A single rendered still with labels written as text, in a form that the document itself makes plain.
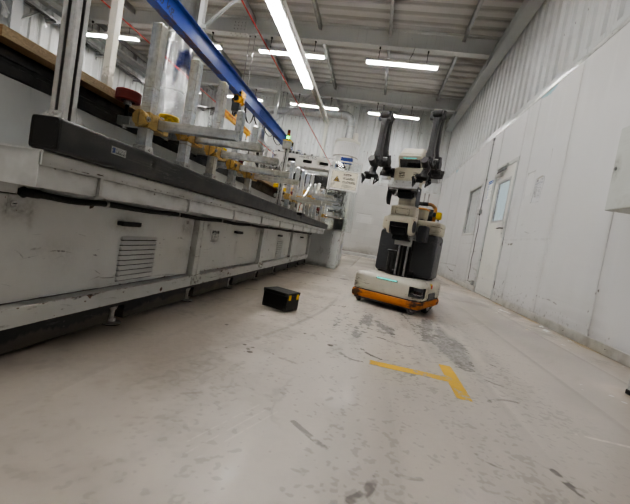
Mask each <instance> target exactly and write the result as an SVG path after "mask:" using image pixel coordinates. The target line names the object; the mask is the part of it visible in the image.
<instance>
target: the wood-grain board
mask: <svg viewBox="0 0 630 504"><path fill-rule="evenodd" d="M0 43H2V44H4V45H6V46H8V47H10V48H12V49H13V50H15V51H17V52H19V53H21V54H23V55H25V56H26V57H28V58H30V59H32V60H34V61H36V62H38V63H39V64H41V65H43V66H45V67H47V68H49V69H51V70H53V71H54V72H55V64H56V57H57V55H55V54H53V53H51V52H50V51H48V50H46V49H45V48H43V47H41V46H40V45H38V44H36V43H35V42H33V41H31V40H30V39H28V38H26V37H24V36H23V35H21V34H19V33H18V32H16V31H14V30H13V29H11V28H9V27H8V26H6V25H4V24H0ZM80 86H82V87H84V88H86V89H88V90H90V91H92V92H93V93H95V94H97V95H99V96H101V97H103V98H105V99H106V100H108V101H110V102H112V103H114V104H116V105H118V106H119V107H121V108H123V109H125V105H124V104H123V102H121V101H119V100H117V99H116V98H115V93H116V90H114V89H112V88H111V87H109V86H107V85H106V84H104V83H102V82H100V81H99V80H97V79H95V78H94V77H92V76H90V75H89V74H87V73H85V72H84V71H82V73H81V80H80ZM137 109H141V105H140V106H134V105H132V106H131V107H130V106H129V112H131V113H133V112H134V111H135V110H137ZM257 181H259V182H261V183H263V184H265V185H266V186H268V187H270V188H272V189H274V190H277V189H276V188H274V187H273V185H274V184H273V183H271V182H269V181H264V180H257Z"/></svg>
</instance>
